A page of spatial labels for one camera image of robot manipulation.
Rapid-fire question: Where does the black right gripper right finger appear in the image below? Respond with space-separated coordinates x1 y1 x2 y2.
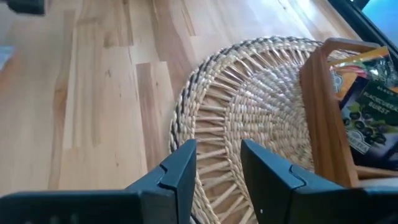
241 139 398 224

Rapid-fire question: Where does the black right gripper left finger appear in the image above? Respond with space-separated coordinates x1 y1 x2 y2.
0 139 198 224

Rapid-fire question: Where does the wooden tea organizer box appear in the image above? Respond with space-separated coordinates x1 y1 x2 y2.
298 37 398 189

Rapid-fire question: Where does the black blackcurrant tea packet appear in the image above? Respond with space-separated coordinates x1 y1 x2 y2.
340 76 398 170

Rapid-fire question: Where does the yellow mango tea packet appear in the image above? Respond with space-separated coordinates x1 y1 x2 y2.
328 45 398 101

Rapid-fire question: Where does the round woven wicker mat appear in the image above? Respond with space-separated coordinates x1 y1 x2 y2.
169 35 358 224

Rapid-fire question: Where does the black metal table frame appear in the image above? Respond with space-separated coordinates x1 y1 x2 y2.
328 0 398 58

